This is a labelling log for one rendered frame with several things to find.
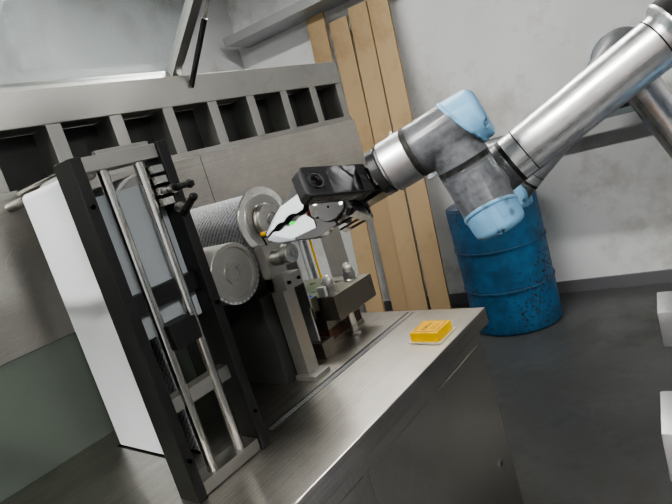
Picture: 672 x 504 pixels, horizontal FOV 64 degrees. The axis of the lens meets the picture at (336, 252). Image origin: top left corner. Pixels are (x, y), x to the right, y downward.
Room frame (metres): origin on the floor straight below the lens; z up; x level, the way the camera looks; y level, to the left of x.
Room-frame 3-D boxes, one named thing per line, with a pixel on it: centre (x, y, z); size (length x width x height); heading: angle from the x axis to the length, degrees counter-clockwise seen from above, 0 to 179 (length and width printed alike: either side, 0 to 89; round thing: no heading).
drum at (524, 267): (3.27, -0.99, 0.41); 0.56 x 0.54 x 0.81; 57
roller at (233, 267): (1.16, 0.30, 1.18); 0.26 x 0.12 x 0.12; 49
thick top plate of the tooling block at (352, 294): (1.41, 0.14, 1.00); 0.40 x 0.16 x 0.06; 49
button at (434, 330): (1.14, -0.15, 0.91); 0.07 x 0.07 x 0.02; 49
